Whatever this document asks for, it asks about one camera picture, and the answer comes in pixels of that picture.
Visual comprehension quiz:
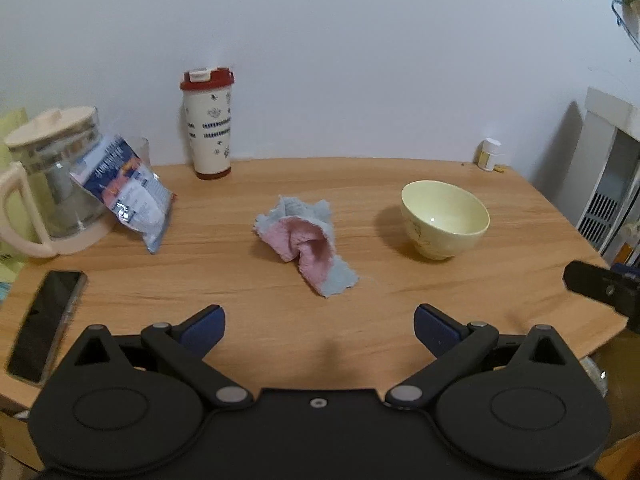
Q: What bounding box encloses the small white bottle yellow label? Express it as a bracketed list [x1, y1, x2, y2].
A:
[477, 137, 503, 172]

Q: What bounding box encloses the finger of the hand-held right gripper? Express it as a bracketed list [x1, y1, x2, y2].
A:
[563, 260, 640, 334]

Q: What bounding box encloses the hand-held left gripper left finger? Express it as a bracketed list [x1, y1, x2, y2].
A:
[74, 304, 253, 408]

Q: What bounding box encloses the white tumbler with red lid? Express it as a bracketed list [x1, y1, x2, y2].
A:
[180, 66, 235, 181]

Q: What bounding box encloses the glass pitcher with cream handle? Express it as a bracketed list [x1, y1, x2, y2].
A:
[0, 106, 117, 260]

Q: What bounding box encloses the blue and white snack packet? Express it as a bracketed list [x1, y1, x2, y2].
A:
[69, 134, 179, 255]

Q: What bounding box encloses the yellow-green bag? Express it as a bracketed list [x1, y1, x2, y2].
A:
[0, 109, 32, 281]

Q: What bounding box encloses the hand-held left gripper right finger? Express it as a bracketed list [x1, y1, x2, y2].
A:
[385, 303, 569, 409]

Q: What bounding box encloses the blue and pink cloth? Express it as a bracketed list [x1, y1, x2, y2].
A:
[252, 196, 360, 299]

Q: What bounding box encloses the black smartphone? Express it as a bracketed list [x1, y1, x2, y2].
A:
[6, 270, 89, 386]

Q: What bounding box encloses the white appliance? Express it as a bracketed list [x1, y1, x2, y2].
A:
[575, 86, 640, 262]

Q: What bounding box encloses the pale yellow bowl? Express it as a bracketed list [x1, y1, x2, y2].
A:
[400, 180, 491, 261]

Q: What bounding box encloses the clear drinking glass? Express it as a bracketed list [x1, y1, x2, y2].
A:
[131, 136, 152, 169]

